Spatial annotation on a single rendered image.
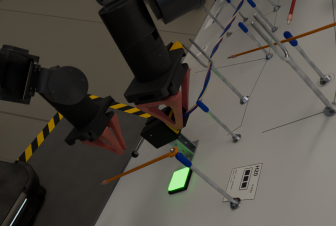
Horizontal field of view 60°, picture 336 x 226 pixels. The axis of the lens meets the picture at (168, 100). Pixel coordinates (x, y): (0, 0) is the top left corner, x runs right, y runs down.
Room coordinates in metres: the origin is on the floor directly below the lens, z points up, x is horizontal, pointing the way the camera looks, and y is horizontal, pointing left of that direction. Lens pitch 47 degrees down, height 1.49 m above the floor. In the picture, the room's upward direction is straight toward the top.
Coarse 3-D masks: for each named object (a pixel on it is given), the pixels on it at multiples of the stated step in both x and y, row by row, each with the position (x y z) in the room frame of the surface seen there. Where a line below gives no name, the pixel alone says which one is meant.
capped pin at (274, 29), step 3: (249, 0) 0.52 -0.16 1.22; (249, 3) 0.52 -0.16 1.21; (252, 3) 0.52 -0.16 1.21; (252, 6) 0.52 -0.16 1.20; (255, 6) 0.52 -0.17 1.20; (255, 9) 0.52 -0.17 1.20; (258, 9) 0.52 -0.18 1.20; (258, 12) 0.52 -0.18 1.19; (261, 12) 0.52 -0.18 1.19; (261, 15) 0.51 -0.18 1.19; (264, 18) 0.51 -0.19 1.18; (267, 21) 0.51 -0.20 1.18; (270, 24) 0.51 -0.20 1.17; (273, 27) 0.50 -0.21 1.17; (276, 27) 0.51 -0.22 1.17; (273, 30) 0.50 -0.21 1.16
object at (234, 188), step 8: (232, 168) 0.20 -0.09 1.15; (240, 168) 0.19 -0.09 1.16; (248, 168) 0.19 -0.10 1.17; (256, 168) 0.18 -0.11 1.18; (232, 176) 0.19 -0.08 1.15; (240, 176) 0.18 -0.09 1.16; (248, 176) 0.17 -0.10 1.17; (256, 176) 0.17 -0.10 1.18; (232, 184) 0.17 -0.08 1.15; (240, 184) 0.17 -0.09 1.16; (248, 184) 0.16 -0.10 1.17; (256, 184) 0.16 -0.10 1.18; (232, 192) 0.16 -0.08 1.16; (240, 192) 0.16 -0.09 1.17; (248, 192) 0.15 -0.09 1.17; (224, 200) 0.16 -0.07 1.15
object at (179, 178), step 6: (186, 168) 0.24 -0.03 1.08; (174, 174) 0.24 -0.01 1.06; (180, 174) 0.23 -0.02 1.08; (186, 174) 0.23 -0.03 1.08; (174, 180) 0.22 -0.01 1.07; (180, 180) 0.22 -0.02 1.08; (186, 180) 0.22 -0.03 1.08; (174, 186) 0.21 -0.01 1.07; (180, 186) 0.21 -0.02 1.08; (186, 186) 0.21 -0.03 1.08; (168, 192) 0.21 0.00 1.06; (174, 192) 0.21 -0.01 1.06
